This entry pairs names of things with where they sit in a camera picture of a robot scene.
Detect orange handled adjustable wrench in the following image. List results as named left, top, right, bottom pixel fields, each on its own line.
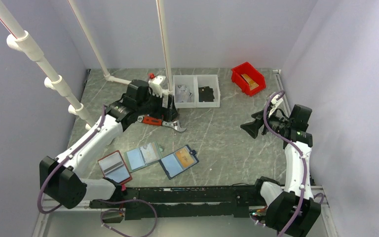
left=137, top=116, right=186, bottom=132

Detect navy blue card holder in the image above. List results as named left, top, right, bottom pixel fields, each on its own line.
left=159, top=145, right=199, bottom=180

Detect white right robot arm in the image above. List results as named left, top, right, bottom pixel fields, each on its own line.
left=240, top=104, right=321, bottom=237

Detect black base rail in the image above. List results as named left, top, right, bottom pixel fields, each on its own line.
left=89, top=185, right=266, bottom=220

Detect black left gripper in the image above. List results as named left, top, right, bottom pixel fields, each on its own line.
left=137, top=88, right=179, bottom=122

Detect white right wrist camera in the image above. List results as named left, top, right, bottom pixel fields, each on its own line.
left=269, top=94, right=284, bottom=115

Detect red open card holder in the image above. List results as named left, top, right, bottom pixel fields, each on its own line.
left=98, top=151, right=132, bottom=185

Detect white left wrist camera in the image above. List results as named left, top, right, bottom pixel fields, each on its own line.
left=148, top=73, right=168, bottom=97

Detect green open card holder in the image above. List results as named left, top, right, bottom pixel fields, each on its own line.
left=124, top=142, right=162, bottom=172

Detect gold cards in bin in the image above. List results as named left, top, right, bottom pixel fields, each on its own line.
left=241, top=74, right=259, bottom=90

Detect red plastic bin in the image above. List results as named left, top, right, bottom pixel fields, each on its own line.
left=231, top=62, right=266, bottom=97

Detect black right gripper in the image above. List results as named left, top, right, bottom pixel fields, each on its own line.
left=240, top=106, right=291, bottom=138

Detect white pvc pipe frame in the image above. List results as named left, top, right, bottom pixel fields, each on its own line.
left=0, top=0, right=177, bottom=131

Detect white bin with black cards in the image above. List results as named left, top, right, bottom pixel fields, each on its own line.
left=195, top=75, right=221, bottom=108

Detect orange card in holder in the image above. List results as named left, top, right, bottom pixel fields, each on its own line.
left=175, top=147, right=196, bottom=168

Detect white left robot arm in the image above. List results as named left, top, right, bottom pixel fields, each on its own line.
left=37, top=76, right=170, bottom=214

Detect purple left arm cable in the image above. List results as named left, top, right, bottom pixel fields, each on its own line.
left=37, top=104, right=159, bottom=237

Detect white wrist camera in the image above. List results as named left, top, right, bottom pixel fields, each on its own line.
left=148, top=73, right=168, bottom=97
left=269, top=94, right=284, bottom=115

